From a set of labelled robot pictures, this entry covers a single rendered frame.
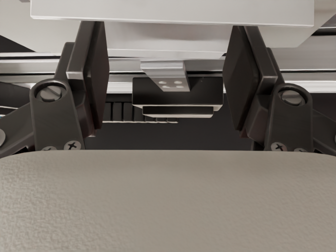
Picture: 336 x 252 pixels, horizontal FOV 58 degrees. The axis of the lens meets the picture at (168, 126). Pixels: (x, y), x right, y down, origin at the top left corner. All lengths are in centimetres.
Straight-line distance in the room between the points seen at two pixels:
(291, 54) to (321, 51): 4
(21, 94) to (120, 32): 40
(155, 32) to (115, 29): 2
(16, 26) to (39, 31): 1
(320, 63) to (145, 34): 34
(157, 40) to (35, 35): 7
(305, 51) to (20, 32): 38
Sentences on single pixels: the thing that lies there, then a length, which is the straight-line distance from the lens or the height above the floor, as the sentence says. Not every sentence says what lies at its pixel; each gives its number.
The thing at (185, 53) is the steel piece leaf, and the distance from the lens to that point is 21.
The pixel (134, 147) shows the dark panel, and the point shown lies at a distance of 74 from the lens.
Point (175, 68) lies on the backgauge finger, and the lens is 25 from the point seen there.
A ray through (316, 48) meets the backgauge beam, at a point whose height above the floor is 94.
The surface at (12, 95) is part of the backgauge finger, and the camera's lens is 54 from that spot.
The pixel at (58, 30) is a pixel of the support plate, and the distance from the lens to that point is 19.
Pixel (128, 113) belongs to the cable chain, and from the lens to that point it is 61.
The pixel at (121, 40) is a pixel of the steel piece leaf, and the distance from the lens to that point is 19.
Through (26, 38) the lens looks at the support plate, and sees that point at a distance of 21.
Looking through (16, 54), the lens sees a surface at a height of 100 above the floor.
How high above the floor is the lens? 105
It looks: 1 degrees down
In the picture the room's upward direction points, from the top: 179 degrees counter-clockwise
